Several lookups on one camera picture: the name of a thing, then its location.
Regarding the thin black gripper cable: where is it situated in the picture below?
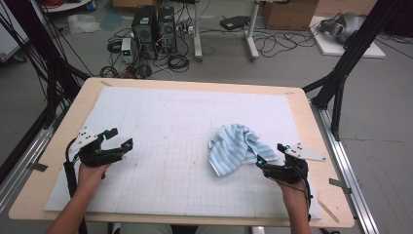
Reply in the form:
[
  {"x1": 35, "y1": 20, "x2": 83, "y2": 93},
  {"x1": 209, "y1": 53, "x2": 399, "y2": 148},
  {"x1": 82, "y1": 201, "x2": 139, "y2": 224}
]
[{"x1": 296, "y1": 162, "x2": 315, "y2": 222}]

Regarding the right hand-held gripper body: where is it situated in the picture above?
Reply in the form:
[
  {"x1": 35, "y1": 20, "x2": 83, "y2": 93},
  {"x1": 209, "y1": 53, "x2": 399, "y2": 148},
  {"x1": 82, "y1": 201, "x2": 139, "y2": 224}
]
[{"x1": 262, "y1": 141, "x2": 327, "y2": 185}]

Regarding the coiled black cable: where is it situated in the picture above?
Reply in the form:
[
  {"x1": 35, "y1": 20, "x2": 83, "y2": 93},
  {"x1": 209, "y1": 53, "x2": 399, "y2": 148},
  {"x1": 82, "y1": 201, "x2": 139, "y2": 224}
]
[{"x1": 167, "y1": 53, "x2": 191, "y2": 73}]

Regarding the clear plastic bag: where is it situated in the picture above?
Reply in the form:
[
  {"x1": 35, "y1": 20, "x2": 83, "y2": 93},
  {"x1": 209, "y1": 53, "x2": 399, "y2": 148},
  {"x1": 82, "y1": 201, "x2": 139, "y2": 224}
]
[{"x1": 67, "y1": 13, "x2": 102, "y2": 35}]

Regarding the grey headset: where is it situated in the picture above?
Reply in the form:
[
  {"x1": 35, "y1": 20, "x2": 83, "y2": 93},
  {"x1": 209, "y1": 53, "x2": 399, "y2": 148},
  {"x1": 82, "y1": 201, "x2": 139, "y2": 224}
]
[{"x1": 318, "y1": 12, "x2": 366, "y2": 45}]

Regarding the tangle of black floor cables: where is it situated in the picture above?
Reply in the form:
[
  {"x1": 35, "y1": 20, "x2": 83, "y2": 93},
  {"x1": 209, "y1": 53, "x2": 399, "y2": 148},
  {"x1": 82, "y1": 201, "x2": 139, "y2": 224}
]
[{"x1": 252, "y1": 28, "x2": 318, "y2": 59}]

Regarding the person's left hand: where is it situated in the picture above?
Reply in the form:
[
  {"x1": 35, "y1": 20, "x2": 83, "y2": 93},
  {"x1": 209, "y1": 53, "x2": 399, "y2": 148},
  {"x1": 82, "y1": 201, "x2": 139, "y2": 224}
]
[{"x1": 77, "y1": 162, "x2": 112, "y2": 197}]

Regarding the black flat box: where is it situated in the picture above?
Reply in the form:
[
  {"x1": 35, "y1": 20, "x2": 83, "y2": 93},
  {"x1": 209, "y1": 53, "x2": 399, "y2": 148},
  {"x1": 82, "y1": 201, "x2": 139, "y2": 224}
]
[{"x1": 219, "y1": 15, "x2": 251, "y2": 31}]

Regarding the wide black computer tower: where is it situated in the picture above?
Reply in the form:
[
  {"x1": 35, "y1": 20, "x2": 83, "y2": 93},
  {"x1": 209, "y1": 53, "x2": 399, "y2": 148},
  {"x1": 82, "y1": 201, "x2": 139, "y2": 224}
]
[{"x1": 131, "y1": 5, "x2": 160, "y2": 60}]

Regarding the blue striped towel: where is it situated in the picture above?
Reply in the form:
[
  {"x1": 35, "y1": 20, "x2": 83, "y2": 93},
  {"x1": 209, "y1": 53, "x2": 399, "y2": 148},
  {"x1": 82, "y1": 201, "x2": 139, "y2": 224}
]
[{"x1": 207, "y1": 123, "x2": 281, "y2": 177}]

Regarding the white grid mat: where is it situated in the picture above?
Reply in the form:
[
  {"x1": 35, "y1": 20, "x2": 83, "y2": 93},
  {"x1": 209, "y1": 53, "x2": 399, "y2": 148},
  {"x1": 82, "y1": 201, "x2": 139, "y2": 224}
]
[{"x1": 43, "y1": 86, "x2": 323, "y2": 220}]

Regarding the large cardboard box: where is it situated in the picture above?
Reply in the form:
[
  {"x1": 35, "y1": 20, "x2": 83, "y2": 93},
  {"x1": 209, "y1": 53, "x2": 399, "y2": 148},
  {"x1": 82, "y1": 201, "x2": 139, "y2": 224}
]
[{"x1": 261, "y1": 0, "x2": 319, "y2": 31}]

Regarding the white power supply unit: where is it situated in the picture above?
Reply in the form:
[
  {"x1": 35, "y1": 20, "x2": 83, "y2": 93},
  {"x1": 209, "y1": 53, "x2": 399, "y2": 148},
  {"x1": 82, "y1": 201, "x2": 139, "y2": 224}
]
[{"x1": 120, "y1": 37, "x2": 134, "y2": 65}]

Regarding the black metal frame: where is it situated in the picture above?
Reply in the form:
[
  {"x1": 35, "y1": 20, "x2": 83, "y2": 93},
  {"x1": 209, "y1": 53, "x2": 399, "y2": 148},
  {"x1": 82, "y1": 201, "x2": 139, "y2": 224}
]
[
  {"x1": 301, "y1": 0, "x2": 403, "y2": 142},
  {"x1": 0, "y1": 0, "x2": 93, "y2": 183}
]

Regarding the person's right hand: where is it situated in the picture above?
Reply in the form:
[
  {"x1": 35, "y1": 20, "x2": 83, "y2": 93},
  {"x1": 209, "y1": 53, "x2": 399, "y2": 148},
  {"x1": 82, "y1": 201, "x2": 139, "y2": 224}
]
[{"x1": 276, "y1": 179, "x2": 310, "y2": 210}]

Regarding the black tape piece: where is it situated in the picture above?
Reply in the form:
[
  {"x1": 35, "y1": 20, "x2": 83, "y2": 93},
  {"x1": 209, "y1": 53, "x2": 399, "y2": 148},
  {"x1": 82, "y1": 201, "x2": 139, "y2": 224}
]
[
  {"x1": 27, "y1": 161, "x2": 49, "y2": 173},
  {"x1": 328, "y1": 177, "x2": 353, "y2": 195}
]

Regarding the aluminium rail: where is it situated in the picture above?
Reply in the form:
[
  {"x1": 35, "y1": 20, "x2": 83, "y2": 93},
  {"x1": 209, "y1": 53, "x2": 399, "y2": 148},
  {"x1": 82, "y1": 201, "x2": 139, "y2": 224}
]
[
  {"x1": 0, "y1": 125, "x2": 56, "y2": 213},
  {"x1": 311, "y1": 103, "x2": 381, "y2": 234}
]

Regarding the narrow black computer tower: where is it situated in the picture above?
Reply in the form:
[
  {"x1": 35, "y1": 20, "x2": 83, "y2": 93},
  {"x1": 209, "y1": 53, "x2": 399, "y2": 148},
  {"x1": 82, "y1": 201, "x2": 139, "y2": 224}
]
[{"x1": 157, "y1": 6, "x2": 178, "y2": 55}]

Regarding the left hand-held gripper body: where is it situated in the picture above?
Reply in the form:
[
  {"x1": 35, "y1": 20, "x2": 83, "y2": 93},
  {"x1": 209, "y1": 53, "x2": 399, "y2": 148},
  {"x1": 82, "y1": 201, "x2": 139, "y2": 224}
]
[{"x1": 68, "y1": 126, "x2": 127, "y2": 169}]

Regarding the black sleeved gripper cable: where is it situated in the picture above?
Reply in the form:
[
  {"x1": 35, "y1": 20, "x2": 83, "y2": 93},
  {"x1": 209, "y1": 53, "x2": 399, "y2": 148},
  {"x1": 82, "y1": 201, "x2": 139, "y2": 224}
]
[{"x1": 63, "y1": 137, "x2": 90, "y2": 234}]

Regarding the white floor board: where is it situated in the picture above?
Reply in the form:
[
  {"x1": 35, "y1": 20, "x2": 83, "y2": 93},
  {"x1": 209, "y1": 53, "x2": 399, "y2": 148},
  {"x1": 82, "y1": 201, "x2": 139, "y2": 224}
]
[{"x1": 308, "y1": 15, "x2": 387, "y2": 59}]

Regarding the white desk leg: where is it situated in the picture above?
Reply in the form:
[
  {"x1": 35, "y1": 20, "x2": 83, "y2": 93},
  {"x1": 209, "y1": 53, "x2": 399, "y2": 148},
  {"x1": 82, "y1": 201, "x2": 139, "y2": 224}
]
[
  {"x1": 192, "y1": 0, "x2": 205, "y2": 62},
  {"x1": 244, "y1": 0, "x2": 261, "y2": 62}
]

